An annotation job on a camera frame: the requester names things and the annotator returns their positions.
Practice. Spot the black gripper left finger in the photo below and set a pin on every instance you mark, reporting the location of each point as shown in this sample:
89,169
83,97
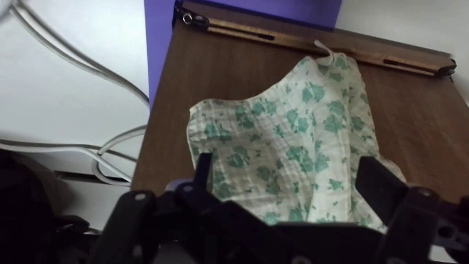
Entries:
203,176

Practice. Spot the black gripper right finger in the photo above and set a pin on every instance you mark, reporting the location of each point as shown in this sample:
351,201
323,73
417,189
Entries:
382,188

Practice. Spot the white cloth with green flowers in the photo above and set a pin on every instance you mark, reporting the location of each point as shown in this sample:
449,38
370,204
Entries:
294,141

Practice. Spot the wooden book stand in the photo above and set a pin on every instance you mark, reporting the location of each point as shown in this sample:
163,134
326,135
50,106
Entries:
415,117

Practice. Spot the purple paper sheet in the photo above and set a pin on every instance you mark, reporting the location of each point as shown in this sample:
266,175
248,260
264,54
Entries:
159,44

